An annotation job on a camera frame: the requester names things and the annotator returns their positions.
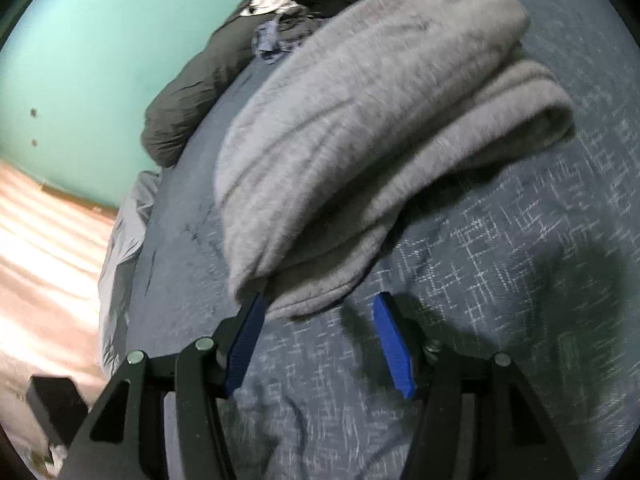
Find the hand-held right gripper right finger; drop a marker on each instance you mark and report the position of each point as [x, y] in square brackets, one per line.
[395, 345]

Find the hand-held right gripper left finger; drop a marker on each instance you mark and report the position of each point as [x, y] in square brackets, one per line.
[245, 345]

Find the grey fleece sweater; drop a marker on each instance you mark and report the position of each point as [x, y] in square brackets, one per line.
[375, 110]

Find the blue-grey bed sheet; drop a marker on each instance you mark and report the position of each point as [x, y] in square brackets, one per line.
[500, 285]

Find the pink curtain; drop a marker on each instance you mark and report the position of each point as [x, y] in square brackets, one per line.
[45, 260]

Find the dark grey rolled duvet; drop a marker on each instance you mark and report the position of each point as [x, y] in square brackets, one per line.
[190, 95]

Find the crumpled blue-grey cloth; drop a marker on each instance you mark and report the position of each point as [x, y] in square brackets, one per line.
[270, 37]

